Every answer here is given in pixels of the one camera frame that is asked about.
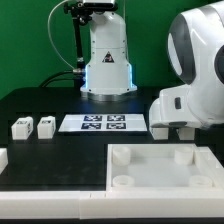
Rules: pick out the white front fence wall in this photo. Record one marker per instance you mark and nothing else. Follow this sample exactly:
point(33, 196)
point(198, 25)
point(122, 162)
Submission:
point(103, 205)

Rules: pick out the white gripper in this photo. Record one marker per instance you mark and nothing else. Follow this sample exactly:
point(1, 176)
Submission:
point(182, 106)

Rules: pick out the white right fence wall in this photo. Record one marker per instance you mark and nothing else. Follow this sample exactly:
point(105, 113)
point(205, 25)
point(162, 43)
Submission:
point(209, 165)

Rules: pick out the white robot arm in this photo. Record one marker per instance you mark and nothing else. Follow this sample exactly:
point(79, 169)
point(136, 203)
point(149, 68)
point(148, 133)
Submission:
point(195, 47)

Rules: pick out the white square table top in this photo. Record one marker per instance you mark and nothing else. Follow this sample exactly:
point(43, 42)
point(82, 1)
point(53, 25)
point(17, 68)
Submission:
point(153, 166)

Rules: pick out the white sheet with markers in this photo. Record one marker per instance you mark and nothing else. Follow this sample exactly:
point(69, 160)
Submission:
point(103, 122)

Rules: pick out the white left fence block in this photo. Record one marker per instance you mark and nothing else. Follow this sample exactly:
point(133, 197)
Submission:
point(3, 159)

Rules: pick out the white fence wall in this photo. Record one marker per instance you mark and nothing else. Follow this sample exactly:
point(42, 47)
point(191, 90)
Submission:
point(103, 205)
point(209, 165)

